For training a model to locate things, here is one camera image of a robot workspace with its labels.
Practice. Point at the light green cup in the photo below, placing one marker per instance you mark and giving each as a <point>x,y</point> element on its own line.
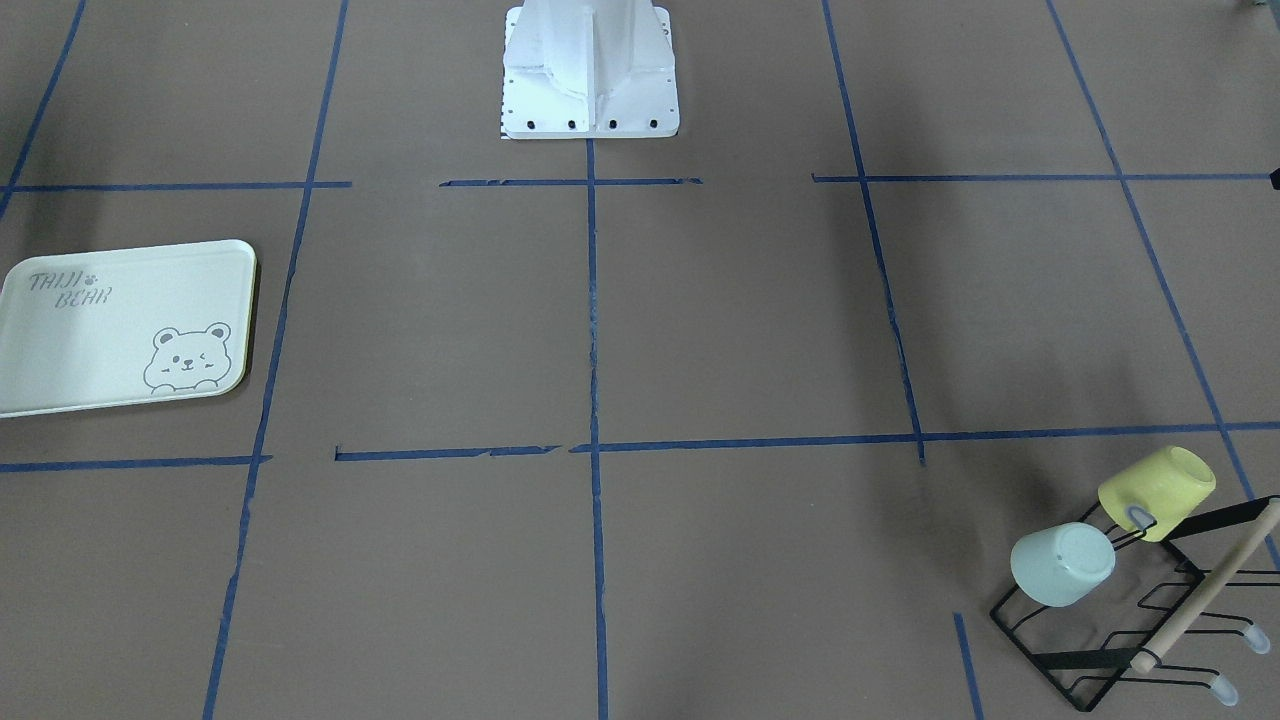
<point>1060,565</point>

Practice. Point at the yellow cup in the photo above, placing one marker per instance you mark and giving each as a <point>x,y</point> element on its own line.
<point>1155,494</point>

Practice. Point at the cream bear serving tray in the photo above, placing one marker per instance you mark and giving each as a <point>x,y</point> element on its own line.
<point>125,327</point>

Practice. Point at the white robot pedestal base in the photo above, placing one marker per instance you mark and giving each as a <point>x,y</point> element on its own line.
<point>589,69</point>

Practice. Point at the black wire cup rack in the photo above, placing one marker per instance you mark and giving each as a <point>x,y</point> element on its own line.
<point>1153,621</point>

